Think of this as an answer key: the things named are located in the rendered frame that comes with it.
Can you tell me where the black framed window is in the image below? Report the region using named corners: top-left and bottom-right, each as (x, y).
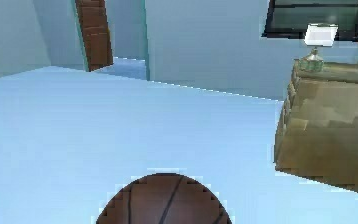
top-left (262, 0), bottom-right (358, 42)

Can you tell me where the white shade table lamp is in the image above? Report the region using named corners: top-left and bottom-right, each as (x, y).
top-left (298, 23), bottom-right (339, 73)

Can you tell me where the brown wooden room door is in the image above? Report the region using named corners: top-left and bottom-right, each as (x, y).
top-left (74, 0), bottom-right (115, 72)

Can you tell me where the tan wooden chest of drawers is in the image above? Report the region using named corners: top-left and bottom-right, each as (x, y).
top-left (273, 58), bottom-right (358, 196)

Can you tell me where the brown basketball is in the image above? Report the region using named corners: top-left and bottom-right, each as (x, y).
top-left (95, 172), bottom-right (233, 224)

